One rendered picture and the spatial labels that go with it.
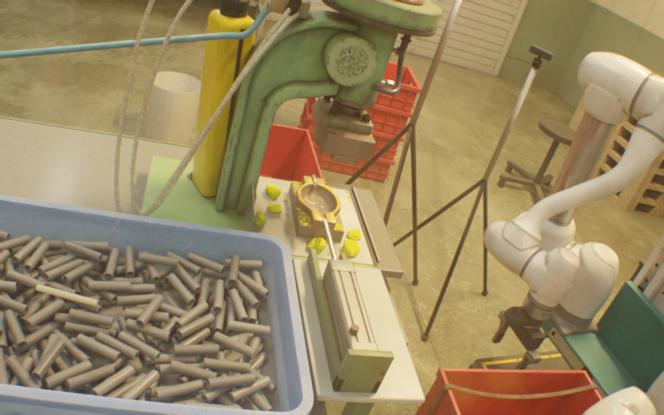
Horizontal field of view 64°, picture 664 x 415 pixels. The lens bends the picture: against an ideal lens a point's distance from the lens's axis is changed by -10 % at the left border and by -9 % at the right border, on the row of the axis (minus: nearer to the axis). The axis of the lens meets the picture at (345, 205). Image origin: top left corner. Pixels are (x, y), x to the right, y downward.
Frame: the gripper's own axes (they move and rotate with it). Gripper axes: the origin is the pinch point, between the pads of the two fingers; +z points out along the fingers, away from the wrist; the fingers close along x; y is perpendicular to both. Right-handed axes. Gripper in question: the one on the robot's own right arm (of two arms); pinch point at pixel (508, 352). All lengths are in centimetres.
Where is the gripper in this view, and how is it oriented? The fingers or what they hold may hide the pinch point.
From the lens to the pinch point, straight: 179.2
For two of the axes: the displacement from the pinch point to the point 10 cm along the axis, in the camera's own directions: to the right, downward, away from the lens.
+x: -3.1, -5.7, 7.6
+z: -2.9, 8.2, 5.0
